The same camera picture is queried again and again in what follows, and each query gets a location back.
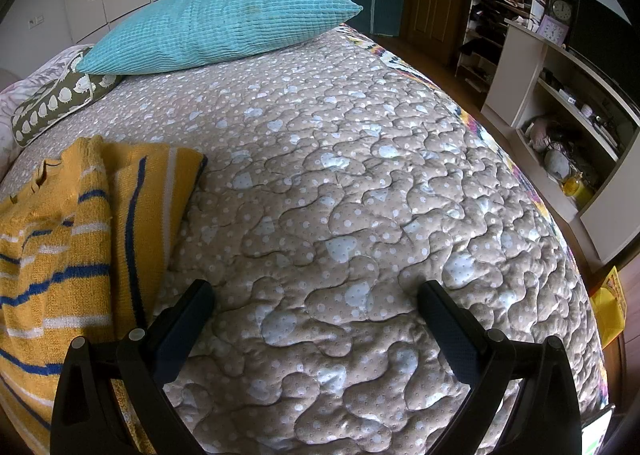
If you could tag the turquoise textured pillow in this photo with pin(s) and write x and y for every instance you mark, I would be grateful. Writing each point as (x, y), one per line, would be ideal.
(215, 20)

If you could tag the white shelf cabinet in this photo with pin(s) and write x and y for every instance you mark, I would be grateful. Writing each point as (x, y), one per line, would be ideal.
(515, 75)

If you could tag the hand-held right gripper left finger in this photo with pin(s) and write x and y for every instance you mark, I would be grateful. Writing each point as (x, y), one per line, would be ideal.
(187, 320)

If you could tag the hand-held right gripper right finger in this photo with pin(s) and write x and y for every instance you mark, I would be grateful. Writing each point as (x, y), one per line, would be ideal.
(445, 325)

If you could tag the pink soft bundle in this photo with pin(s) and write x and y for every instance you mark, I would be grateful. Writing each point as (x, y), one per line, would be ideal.
(539, 132)

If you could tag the yellow jar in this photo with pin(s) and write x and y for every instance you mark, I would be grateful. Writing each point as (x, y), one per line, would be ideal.
(577, 187)

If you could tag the green bolster pillow white print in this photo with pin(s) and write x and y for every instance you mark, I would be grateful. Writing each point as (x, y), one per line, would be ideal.
(50, 100)

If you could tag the cluttered shoe rack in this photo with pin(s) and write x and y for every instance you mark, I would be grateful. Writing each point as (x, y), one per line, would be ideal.
(480, 50)

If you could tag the black flat screen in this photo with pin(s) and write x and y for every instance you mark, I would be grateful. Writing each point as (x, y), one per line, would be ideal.
(600, 35)

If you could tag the yellow bag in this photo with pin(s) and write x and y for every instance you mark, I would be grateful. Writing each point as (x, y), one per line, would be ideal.
(610, 305)

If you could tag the beige quilted dotted bedspread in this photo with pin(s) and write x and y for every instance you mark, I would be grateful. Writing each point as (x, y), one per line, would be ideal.
(350, 185)

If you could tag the yellow striped knit sweater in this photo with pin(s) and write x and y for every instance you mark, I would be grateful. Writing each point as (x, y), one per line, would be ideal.
(60, 245)

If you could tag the dark ornate table clock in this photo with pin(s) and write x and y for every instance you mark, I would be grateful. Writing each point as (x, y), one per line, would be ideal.
(562, 10)

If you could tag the small purple table clock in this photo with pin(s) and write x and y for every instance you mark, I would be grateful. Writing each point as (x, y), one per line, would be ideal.
(552, 30)

